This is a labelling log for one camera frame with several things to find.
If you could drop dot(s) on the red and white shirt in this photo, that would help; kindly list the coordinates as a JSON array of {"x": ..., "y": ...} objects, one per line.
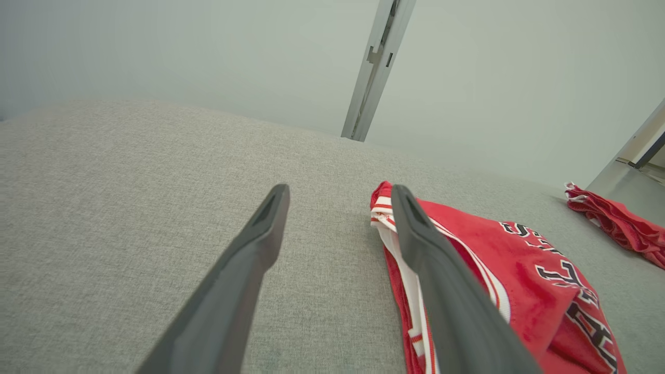
[{"x": 618, "y": 223}]

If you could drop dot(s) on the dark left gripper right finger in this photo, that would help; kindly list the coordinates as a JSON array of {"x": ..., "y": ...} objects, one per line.
[{"x": 452, "y": 291}]

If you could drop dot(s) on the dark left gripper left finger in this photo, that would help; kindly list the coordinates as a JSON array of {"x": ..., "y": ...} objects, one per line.
[{"x": 234, "y": 280}]

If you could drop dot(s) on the red jersey white sleeves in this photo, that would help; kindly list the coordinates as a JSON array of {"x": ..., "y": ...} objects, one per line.
[{"x": 524, "y": 291}]

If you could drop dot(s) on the grey partition corner post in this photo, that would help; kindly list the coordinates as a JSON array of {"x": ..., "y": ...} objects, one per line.
[{"x": 644, "y": 132}]

